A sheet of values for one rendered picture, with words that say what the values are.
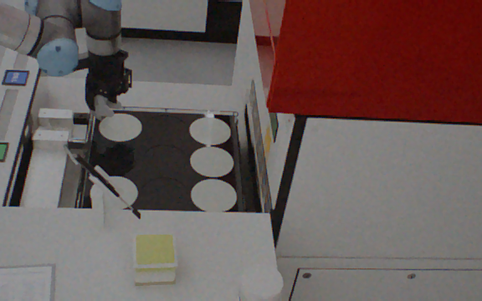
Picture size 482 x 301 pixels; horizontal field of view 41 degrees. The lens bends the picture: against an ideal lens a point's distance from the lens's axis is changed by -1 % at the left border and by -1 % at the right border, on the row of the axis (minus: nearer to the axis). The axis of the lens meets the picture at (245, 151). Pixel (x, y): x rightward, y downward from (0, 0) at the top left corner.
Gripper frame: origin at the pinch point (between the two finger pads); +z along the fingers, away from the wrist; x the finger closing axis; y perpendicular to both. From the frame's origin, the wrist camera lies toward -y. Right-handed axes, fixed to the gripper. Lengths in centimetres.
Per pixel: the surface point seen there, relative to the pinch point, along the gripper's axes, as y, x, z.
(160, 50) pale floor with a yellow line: -61, 152, 91
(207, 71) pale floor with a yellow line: -32, 148, 91
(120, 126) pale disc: 5.9, 0.0, 1.3
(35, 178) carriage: -2.2, -22.4, 3.3
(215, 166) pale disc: 31.7, -1.0, 1.4
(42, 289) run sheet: 21, -51, -6
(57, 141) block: -3.4, -12.2, 0.9
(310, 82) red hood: 51, -13, -38
